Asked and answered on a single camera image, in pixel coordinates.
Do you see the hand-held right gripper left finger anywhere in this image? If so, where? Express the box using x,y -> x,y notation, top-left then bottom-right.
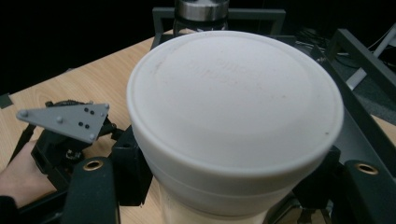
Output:
110,124 -> 154,207

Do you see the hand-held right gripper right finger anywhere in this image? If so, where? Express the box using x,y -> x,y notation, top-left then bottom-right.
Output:
291,145 -> 343,210

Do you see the cream plastic jar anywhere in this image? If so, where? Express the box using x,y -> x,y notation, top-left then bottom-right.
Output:
158,181 -> 269,224

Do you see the white round bowl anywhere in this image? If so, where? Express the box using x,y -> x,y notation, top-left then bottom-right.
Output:
125,29 -> 346,218

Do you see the dark tape patch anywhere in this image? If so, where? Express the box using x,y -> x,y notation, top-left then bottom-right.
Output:
0,92 -> 14,110

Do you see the dark grey metal rack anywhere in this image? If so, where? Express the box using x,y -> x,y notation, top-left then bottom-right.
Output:
150,7 -> 396,224

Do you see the white bar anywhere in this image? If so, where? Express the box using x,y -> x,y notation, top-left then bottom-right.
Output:
345,23 -> 396,91

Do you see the glass jar with metal lid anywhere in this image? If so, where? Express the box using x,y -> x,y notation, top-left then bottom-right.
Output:
172,0 -> 231,35

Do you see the bundle of cables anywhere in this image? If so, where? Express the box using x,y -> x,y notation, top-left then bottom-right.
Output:
294,27 -> 351,58

